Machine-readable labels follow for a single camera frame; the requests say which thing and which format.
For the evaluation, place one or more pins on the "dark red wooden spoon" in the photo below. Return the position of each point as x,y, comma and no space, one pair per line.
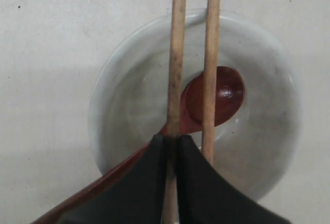
230,94

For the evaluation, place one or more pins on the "clear textured glass bowl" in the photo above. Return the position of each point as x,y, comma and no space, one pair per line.
252,150

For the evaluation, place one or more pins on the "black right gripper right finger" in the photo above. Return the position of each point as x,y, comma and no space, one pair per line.
206,197

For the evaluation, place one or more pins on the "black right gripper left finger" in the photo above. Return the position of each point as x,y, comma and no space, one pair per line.
136,198

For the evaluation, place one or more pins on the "brown wooden chopstick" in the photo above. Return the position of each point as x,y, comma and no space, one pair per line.
173,111
210,78

